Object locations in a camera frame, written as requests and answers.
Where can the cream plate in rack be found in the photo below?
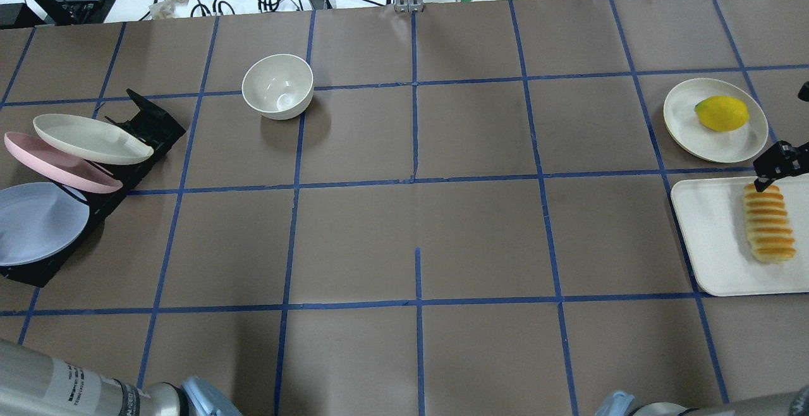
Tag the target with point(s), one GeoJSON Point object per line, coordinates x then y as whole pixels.
{"type": "Point", "coordinates": [91, 139]}

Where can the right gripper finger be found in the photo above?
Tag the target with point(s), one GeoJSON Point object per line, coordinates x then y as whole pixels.
{"type": "Point", "coordinates": [780, 161]}

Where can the white rectangular tray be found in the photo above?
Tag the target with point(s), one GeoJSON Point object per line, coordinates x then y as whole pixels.
{"type": "Point", "coordinates": [711, 217]}

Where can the yellow lemon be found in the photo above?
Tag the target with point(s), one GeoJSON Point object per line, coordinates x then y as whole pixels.
{"type": "Point", "coordinates": [722, 113]}

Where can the striped bread loaf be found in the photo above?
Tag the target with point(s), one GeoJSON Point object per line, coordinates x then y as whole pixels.
{"type": "Point", "coordinates": [767, 225]}

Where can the white ceramic bowl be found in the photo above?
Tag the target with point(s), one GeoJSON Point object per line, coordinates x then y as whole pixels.
{"type": "Point", "coordinates": [279, 87]}

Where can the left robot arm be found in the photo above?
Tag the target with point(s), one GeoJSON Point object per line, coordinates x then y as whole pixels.
{"type": "Point", "coordinates": [36, 384]}

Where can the blue plate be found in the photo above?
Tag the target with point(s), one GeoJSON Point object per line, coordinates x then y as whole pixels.
{"type": "Point", "coordinates": [38, 220]}

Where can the black dish rack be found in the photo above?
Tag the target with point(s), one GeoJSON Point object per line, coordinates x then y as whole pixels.
{"type": "Point", "coordinates": [153, 126]}

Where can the cream plate under lemon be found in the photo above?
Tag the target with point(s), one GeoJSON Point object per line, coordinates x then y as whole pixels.
{"type": "Point", "coordinates": [682, 123]}

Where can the pink plate in rack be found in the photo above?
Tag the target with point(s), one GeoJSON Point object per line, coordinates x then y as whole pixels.
{"type": "Point", "coordinates": [58, 166]}

